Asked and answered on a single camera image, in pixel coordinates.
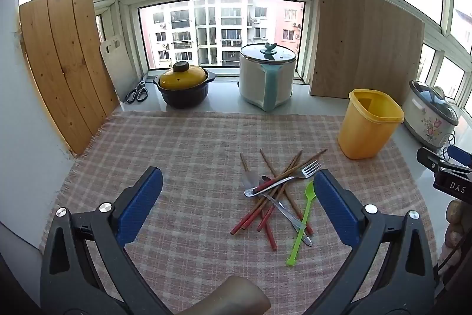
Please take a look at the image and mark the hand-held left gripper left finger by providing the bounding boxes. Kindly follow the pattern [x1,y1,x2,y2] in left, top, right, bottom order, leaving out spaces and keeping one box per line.
[40,166,174,315]

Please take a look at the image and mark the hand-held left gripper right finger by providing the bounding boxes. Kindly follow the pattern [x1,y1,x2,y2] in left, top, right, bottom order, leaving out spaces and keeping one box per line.
[306,169,437,315]

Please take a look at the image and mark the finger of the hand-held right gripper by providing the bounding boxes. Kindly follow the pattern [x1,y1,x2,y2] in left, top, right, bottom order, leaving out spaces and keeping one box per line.
[417,147,449,172]
[446,144,472,168]

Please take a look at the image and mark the green plastic spoon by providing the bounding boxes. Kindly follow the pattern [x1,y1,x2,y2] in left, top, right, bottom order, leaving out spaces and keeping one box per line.
[286,180,316,267]

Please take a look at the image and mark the metal fork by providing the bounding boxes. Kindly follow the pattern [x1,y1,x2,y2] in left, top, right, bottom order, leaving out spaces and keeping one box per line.
[244,160,321,198]

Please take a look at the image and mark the yellow plastic container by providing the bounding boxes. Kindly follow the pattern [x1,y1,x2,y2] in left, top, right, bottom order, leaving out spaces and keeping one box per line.
[337,89,405,160]

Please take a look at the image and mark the person's right hand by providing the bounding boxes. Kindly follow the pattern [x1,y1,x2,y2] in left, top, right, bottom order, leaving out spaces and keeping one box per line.
[444,200,472,258]

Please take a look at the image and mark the floral white rice cooker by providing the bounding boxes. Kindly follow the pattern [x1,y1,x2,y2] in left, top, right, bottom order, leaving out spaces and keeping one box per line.
[402,79,460,152]

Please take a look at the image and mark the pink plaid cloth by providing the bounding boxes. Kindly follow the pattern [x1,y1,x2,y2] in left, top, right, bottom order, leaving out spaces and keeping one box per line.
[39,111,439,315]

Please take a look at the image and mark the black pot with yellow lid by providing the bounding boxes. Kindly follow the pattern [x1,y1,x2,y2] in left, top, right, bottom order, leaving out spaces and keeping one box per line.
[153,61,215,109]

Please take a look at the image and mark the brown rounded object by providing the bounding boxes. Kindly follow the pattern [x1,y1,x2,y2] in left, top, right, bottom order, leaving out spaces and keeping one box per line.
[186,275,271,315]

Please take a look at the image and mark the light wood board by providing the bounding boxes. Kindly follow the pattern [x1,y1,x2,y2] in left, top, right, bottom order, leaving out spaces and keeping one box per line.
[309,0,425,99]

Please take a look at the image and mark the white cutting board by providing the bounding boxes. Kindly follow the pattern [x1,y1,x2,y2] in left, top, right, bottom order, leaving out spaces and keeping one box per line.
[99,35,139,102]

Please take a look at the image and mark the white and teal electric pot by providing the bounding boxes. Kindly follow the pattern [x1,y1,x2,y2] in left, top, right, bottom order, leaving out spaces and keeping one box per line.
[239,42,297,112]

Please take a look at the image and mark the wooden plank board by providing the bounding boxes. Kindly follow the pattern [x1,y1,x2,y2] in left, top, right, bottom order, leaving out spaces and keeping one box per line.
[18,0,120,157]

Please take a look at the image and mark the black handled scissors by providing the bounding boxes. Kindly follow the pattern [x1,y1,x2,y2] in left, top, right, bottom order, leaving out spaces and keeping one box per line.
[126,79,150,104]

